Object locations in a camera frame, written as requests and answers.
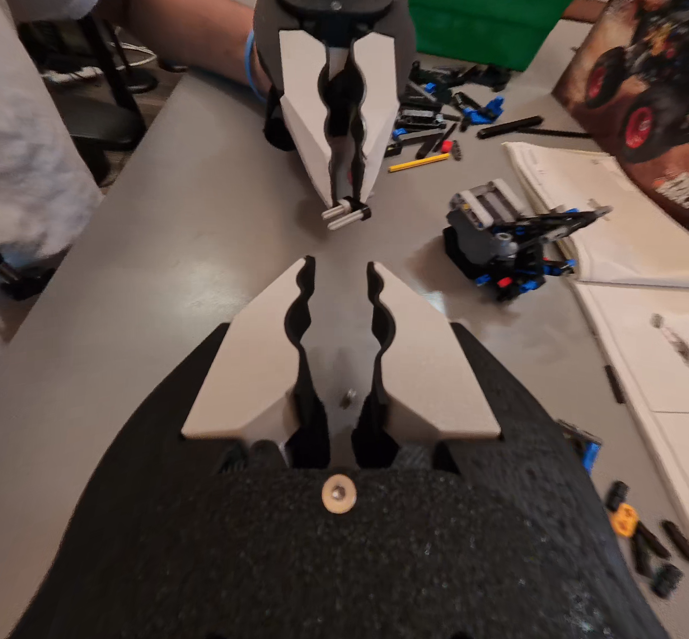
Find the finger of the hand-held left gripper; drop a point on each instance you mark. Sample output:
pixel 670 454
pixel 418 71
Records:
pixel 382 95
pixel 299 95

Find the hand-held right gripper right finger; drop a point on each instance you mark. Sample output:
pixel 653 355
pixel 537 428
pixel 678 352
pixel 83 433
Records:
pixel 436 380

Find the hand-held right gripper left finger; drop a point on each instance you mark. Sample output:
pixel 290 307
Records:
pixel 247 380

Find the grey and black lego connector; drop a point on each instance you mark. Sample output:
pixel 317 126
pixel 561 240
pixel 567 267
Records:
pixel 344 214

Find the person's left forearm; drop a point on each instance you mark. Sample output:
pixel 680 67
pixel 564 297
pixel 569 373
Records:
pixel 177 14

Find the pile of black blue lego pieces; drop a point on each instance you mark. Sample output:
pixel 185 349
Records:
pixel 425 116

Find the yellow lego axle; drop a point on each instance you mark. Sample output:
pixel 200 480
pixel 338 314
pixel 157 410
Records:
pixel 420 163

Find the long black lego beam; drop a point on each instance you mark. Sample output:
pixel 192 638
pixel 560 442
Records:
pixel 511 126

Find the partly built lego vehicle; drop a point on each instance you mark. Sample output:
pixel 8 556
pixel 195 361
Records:
pixel 479 240

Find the blue and black lego piece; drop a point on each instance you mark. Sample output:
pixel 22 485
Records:
pixel 586 450

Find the thin black lego rod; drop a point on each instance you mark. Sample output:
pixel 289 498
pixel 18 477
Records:
pixel 565 134

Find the lego set cardboard box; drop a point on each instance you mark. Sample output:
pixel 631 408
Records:
pixel 646 84

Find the heap of black lego parts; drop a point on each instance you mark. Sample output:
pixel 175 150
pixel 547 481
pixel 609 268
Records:
pixel 646 542

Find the blue wristband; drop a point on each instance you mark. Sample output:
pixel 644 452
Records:
pixel 249 65

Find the green plastic bin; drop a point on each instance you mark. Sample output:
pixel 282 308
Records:
pixel 484 19

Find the black office chair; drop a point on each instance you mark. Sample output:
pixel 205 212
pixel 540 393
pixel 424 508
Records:
pixel 102 116

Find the open white instruction booklet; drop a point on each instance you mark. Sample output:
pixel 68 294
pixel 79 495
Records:
pixel 635 251

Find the person's light grey shirt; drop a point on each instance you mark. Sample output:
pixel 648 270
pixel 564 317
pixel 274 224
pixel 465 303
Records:
pixel 32 138

